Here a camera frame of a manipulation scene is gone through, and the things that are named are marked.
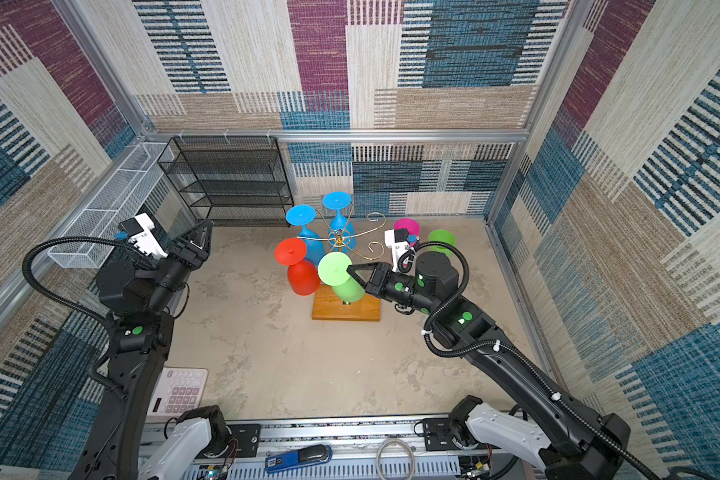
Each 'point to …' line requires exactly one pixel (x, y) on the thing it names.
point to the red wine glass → (302, 276)
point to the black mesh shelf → (231, 180)
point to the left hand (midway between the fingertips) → (206, 221)
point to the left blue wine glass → (304, 215)
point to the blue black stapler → (305, 457)
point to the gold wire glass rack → (339, 236)
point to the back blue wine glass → (339, 200)
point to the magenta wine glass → (411, 226)
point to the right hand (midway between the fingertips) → (347, 276)
